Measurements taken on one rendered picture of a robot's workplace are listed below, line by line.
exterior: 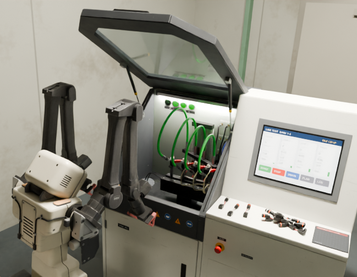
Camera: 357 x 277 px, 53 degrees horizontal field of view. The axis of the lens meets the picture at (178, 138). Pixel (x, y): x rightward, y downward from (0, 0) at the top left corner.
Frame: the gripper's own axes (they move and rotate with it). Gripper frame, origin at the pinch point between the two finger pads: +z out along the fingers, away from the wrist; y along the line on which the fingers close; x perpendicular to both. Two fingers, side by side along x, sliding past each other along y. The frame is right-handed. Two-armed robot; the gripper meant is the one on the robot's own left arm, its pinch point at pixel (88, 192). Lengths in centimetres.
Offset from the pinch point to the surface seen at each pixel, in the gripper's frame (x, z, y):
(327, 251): -34, 20, -119
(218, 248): -16, 29, -70
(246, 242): -25, 25, -83
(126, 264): 7, 61, -10
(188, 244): -13, 35, -51
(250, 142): -68, 0, -65
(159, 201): -20.0, 15.4, -31.2
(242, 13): -310, 50, 74
